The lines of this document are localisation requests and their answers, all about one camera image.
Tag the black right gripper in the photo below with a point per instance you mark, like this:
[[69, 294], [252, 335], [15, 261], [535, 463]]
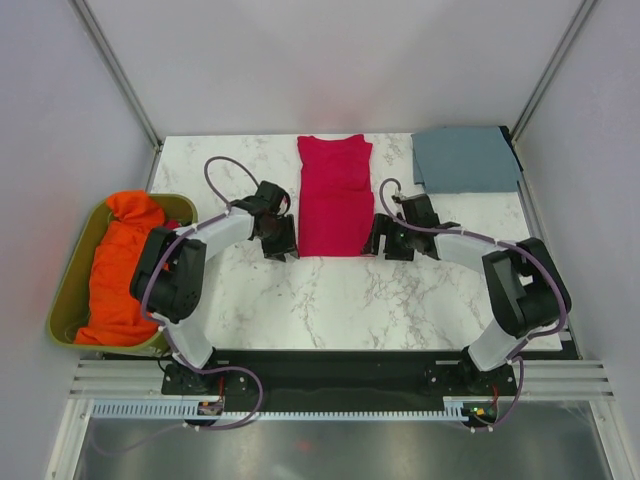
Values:
[[381, 225]]

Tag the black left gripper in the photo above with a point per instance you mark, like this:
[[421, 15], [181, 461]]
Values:
[[286, 245]]

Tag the red t-shirt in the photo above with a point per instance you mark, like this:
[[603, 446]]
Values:
[[336, 202]]

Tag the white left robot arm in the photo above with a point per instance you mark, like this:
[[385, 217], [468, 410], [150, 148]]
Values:
[[168, 279]]

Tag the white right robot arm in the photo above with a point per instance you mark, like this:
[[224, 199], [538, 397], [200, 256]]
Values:
[[526, 292]]

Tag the folded blue-grey t-shirt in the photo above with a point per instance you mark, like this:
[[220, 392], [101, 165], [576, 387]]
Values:
[[465, 159]]

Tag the orange t-shirt in bin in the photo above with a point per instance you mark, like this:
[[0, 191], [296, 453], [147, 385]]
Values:
[[114, 315]]

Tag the olive green plastic bin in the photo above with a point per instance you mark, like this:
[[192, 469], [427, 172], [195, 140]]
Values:
[[70, 308]]

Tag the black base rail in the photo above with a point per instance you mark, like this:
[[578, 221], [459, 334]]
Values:
[[345, 380]]

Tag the white slotted cable duct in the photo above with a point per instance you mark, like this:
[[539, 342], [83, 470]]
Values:
[[210, 408]]

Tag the left aluminium frame post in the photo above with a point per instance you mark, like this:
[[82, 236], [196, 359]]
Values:
[[109, 58]]

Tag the aluminium frame post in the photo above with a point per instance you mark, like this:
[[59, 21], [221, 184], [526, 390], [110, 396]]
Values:
[[109, 58], [560, 54]]

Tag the right aluminium frame post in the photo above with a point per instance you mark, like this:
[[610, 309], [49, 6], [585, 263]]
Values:
[[560, 54]]

